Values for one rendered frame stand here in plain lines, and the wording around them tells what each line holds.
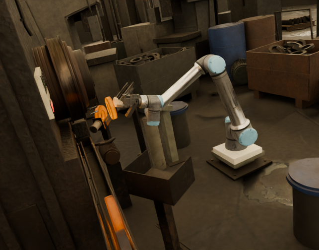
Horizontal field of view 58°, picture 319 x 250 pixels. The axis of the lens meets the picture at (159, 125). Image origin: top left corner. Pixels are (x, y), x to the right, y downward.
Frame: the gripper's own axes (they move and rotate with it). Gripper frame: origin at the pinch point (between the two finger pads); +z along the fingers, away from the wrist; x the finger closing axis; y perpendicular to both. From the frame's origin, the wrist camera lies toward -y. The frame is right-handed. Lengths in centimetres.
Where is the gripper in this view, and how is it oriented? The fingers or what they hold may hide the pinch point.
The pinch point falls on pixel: (110, 105)
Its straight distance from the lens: 196.2
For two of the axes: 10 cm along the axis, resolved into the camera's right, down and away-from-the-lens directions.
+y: 0.6, -9.6, -2.9
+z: -9.3, 0.5, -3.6
